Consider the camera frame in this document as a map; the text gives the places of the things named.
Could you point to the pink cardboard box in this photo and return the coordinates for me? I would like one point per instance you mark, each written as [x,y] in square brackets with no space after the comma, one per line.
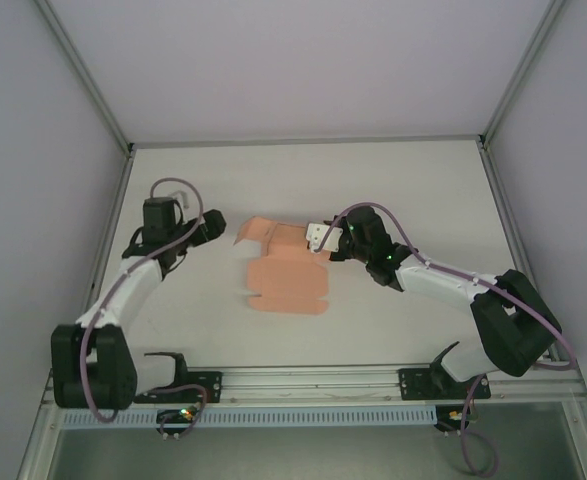
[283,280]

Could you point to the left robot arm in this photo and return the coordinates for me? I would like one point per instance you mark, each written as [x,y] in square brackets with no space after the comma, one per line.
[133,285]

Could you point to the small electronics board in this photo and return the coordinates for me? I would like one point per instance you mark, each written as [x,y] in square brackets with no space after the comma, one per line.
[185,413]
[455,416]

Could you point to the grey metal panel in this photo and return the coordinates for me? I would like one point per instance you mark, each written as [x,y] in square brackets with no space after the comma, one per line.
[298,455]

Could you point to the aluminium frame crossbar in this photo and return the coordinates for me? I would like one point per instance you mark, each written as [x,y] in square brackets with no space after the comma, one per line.
[303,140]

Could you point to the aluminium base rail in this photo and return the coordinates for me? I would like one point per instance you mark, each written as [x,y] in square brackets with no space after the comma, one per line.
[313,385]

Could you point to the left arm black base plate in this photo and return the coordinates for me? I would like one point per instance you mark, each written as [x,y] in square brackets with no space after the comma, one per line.
[208,382]

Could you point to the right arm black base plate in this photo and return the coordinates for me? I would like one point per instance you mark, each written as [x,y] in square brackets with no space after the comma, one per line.
[413,385]

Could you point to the aluminium frame post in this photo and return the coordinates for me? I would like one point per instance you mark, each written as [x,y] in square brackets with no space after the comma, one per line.
[88,75]
[523,65]

